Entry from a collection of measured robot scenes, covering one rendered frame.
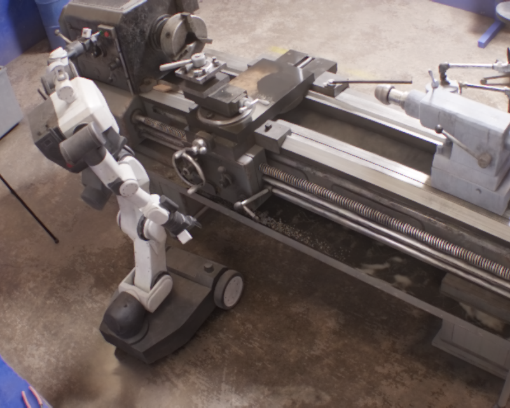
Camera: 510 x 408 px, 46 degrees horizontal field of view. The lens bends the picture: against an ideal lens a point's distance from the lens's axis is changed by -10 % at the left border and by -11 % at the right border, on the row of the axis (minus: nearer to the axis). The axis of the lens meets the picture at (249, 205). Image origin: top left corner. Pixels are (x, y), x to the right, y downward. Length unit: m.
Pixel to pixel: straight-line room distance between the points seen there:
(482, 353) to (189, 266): 1.54
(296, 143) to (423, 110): 0.64
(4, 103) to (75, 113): 2.87
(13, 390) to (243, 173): 1.41
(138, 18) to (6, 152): 2.21
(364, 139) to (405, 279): 0.67
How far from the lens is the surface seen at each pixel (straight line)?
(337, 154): 2.71
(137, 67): 3.37
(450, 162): 2.47
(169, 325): 3.12
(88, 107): 2.39
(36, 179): 4.66
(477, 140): 2.40
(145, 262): 3.06
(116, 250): 3.81
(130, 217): 2.89
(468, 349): 3.00
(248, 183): 2.89
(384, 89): 2.59
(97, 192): 2.65
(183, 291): 3.23
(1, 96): 5.20
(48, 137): 2.44
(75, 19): 3.56
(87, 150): 2.30
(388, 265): 2.85
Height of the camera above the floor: 2.55
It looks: 42 degrees down
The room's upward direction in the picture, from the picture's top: 13 degrees counter-clockwise
